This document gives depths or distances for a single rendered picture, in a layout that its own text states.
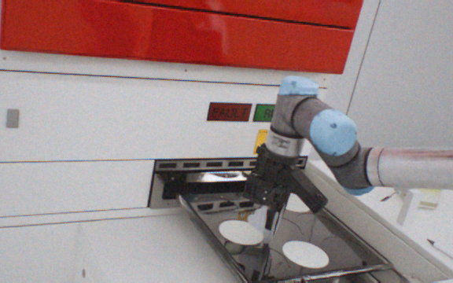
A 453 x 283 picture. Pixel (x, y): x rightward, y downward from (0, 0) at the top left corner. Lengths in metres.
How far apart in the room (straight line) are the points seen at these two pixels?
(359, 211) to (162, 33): 0.64
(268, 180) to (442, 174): 0.34
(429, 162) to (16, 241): 0.88
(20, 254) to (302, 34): 0.81
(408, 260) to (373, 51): 2.46
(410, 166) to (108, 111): 0.63
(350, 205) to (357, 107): 2.32
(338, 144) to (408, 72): 2.93
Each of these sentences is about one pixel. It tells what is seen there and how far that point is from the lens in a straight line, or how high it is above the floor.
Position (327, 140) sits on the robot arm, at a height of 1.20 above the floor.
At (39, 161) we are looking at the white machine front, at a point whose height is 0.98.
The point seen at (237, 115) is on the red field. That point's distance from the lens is 1.38.
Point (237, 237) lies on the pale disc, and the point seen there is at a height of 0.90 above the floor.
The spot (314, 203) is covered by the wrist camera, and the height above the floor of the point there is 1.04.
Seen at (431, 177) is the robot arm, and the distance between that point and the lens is 1.04.
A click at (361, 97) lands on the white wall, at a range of 3.71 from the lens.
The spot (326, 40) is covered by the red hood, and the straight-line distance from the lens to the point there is 1.39.
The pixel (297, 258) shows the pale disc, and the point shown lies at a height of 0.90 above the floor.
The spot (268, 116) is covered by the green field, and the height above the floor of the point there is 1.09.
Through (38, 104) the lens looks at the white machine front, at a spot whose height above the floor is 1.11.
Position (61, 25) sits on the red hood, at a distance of 1.11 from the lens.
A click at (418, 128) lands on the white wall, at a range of 4.20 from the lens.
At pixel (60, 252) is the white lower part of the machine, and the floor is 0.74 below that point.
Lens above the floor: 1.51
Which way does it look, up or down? 21 degrees down
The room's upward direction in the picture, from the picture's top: 12 degrees clockwise
